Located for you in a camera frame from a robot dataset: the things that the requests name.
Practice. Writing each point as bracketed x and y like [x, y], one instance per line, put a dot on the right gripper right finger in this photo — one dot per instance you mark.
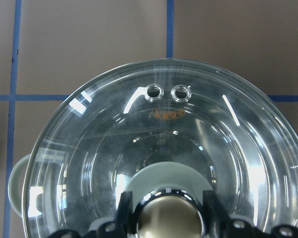
[214, 214]

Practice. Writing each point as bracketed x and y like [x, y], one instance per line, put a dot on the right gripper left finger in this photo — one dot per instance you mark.
[124, 215]

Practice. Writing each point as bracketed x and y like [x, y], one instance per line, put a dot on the glass pot lid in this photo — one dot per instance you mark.
[166, 130]

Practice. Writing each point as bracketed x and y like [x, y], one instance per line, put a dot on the pale green cooking pot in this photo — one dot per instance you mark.
[14, 194]

